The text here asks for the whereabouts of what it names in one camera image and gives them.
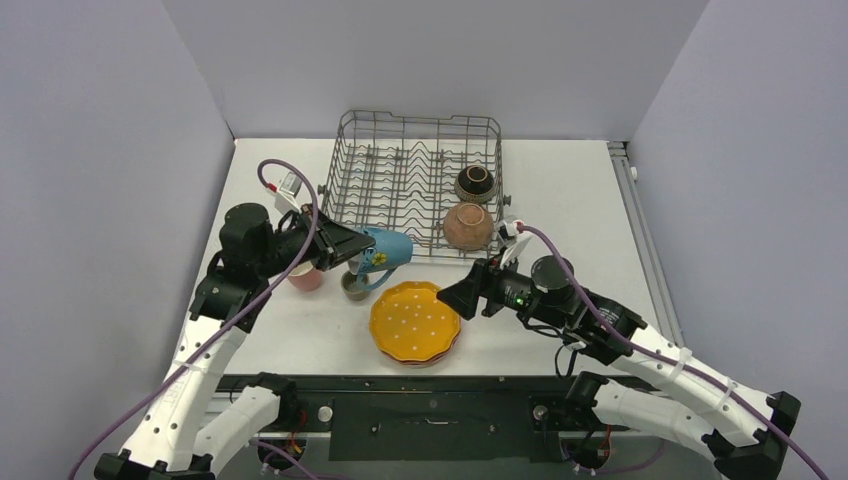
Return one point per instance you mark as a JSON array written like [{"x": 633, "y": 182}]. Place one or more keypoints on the yellow polka dot plate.
[{"x": 409, "y": 313}]

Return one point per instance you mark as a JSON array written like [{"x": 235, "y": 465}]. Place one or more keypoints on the pink plate under stack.
[{"x": 407, "y": 356}]

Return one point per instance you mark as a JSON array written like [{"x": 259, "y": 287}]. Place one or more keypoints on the grey wire dish rack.
[{"x": 399, "y": 173}]

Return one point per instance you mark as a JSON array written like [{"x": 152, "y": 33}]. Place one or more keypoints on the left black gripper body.
[{"x": 289, "y": 244}]

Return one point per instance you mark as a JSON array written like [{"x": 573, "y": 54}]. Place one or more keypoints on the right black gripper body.
[{"x": 482, "y": 287}]

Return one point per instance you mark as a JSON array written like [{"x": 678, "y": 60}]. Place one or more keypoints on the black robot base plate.
[{"x": 434, "y": 418}]

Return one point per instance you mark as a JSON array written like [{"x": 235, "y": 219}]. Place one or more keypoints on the blue mug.
[{"x": 375, "y": 264}]

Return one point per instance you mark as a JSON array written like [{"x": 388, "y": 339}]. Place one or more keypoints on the grey ceramic mug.
[{"x": 352, "y": 289}]

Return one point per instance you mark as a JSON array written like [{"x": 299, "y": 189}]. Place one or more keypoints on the brown speckled cream bowl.
[{"x": 468, "y": 226}]

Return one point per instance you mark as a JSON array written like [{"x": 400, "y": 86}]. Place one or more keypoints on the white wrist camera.
[
  {"x": 513, "y": 239},
  {"x": 285, "y": 192}
]

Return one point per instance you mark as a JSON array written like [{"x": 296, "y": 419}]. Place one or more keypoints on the aluminium rail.
[{"x": 627, "y": 175}]

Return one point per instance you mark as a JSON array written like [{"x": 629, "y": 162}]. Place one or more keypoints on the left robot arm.
[{"x": 172, "y": 441}]

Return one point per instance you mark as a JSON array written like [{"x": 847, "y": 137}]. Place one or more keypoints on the pink cup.
[{"x": 305, "y": 278}]

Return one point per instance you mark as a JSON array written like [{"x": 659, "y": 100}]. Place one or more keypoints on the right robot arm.
[{"x": 743, "y": 432}]

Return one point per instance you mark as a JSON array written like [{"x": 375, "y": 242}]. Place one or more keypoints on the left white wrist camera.
[{"x": 285, "y": 192}]

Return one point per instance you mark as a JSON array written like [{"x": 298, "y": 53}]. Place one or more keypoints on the dark patterned cream bowl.
[{"x": 475, "y": 184}]

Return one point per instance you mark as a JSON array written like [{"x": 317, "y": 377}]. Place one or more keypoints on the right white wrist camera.
[{"x": 513, "y": 239}]

